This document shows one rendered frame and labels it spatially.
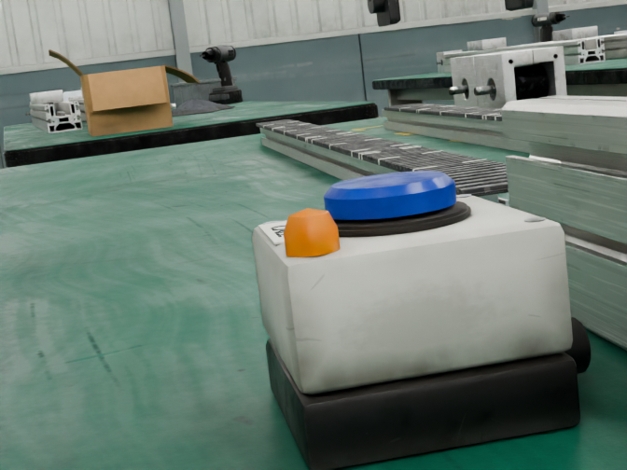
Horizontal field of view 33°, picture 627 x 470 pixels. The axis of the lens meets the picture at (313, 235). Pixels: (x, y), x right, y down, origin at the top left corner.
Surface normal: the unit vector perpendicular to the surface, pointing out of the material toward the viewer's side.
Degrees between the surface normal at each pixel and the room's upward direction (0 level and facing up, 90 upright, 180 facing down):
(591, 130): 90
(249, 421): 0
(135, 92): 69
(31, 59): 90
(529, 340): 90
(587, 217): 90
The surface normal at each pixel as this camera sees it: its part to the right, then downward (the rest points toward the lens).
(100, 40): 0.26, 0.12
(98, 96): 0.18, -0.25
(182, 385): -0.11, -0.98
